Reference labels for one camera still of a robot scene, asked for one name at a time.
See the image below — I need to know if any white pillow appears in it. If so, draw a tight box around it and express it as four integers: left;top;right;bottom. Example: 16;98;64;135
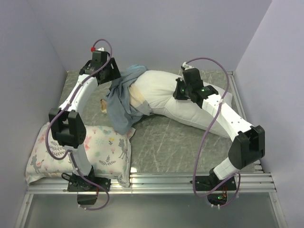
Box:
129;69;235;138

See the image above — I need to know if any blue-grey pillowcase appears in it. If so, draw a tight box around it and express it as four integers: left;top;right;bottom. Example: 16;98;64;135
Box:
105;65;152;134

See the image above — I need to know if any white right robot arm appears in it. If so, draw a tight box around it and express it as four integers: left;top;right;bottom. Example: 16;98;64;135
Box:
173;67;265;190

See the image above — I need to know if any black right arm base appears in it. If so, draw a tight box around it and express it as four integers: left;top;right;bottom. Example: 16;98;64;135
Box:
190;173;241;209

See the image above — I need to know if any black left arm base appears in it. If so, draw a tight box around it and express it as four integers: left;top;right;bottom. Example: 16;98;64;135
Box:
61;171;111;206

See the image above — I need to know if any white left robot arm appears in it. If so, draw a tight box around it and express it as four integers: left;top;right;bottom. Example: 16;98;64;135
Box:
46;48;121;191

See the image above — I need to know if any tan inner pillow core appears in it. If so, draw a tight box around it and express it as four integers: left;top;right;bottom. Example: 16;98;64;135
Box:
100;84;151;116

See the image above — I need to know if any floral patterned pillow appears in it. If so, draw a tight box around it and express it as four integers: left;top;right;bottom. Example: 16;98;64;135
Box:
25;124;135;187

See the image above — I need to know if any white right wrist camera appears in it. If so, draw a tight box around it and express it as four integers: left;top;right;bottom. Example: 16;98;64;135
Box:
181;62;193;71

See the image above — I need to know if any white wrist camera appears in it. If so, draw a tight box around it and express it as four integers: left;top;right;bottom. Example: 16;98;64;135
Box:
181;62;193;71
90;47;106;52

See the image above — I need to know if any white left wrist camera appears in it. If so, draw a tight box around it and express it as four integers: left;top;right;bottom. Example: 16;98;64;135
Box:
90;47;106;52

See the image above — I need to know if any aluminium right side rail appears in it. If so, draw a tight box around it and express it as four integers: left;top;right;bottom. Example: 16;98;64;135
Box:
228;71;264;173

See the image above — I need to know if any aluminium frame rail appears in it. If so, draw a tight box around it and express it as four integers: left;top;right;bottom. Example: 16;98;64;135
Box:
26;173;276;195

